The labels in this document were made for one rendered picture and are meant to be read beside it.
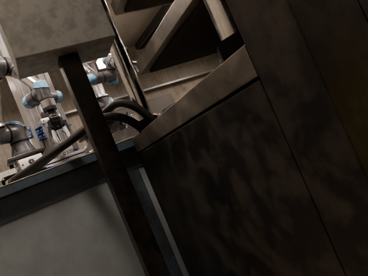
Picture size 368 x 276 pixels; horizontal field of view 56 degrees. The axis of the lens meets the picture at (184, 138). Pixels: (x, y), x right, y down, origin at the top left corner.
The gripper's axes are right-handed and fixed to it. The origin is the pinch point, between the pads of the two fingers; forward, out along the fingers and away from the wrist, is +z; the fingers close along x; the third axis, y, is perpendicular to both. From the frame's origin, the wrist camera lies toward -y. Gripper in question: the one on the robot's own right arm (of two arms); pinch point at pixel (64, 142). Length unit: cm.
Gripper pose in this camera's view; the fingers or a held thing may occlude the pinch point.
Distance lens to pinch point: 190.4
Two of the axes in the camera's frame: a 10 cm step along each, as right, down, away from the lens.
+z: 3.9, 9.2, -0.4
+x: -8.4, 3.4, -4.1
